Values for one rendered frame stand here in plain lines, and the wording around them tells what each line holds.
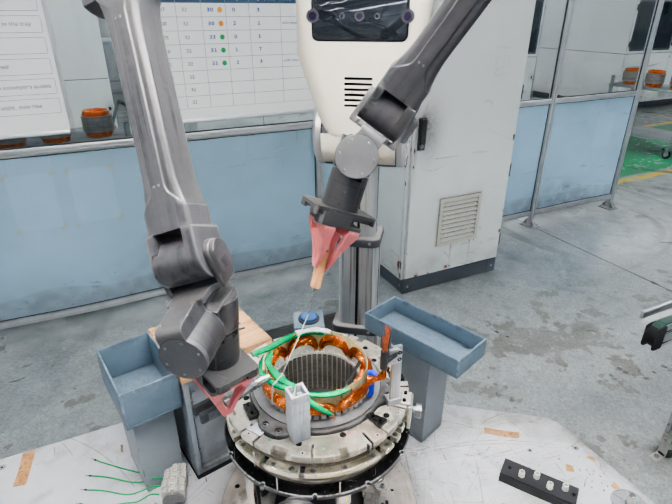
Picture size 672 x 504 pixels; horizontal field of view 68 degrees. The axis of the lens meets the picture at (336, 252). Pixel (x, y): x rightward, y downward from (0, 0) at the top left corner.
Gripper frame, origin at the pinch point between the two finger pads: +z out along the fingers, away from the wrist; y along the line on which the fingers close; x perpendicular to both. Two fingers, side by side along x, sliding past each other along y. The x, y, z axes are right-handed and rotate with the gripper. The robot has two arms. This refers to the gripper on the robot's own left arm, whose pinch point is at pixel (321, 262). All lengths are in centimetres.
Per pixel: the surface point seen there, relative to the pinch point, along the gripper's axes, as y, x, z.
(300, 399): -1.2, -9.6, 18.0
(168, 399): -13.1, 18.7, 37.8
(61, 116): -55, 218, 13
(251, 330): 2.2, 27.3, 25.4
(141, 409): -17.7, 17.4, 39.3
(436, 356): 34.4, 6.7, 16.6
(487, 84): 156, 185, -74
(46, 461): -31, 38, 68
